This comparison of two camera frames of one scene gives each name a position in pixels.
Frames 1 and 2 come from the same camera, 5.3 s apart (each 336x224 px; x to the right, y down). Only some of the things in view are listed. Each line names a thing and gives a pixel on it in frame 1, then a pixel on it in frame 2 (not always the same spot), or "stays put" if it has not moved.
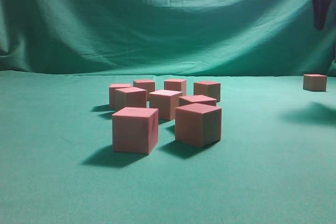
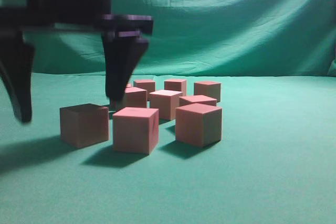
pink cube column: (135, 130) stays put
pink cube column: (315, 82) -> (84, 125)
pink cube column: (199, 99) stays put
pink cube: (134, 97) stays put
